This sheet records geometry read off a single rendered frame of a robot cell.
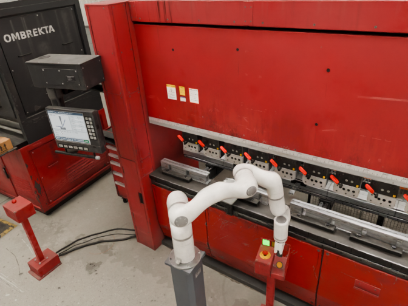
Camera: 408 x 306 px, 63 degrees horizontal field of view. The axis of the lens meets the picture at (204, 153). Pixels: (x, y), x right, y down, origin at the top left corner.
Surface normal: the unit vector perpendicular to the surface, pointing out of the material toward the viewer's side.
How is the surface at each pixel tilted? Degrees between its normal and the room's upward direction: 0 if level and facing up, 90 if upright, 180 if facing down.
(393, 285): 90
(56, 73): 90
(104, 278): 0
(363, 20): 90
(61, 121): 90
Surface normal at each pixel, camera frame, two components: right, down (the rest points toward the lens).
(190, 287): 0.25, 0.47
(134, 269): -0.07, -0.87
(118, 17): 0.83, 0.23
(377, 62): -0.56, 0.44
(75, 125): -0.34, 0.49
